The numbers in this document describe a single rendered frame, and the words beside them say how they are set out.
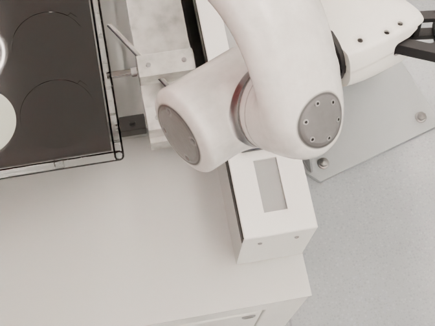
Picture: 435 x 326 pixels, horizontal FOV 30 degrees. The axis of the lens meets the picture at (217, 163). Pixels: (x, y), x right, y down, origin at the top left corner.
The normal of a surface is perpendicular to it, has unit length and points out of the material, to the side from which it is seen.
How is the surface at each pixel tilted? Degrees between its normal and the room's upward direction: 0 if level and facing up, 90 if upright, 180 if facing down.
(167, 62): 0
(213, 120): 26
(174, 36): 0
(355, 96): 0
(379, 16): 17
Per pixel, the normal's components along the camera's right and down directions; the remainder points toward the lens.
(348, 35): 0.05, -0.52
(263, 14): 0.12, -0.11
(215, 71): -0.19, -0.74
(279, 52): 0.16, 0.23
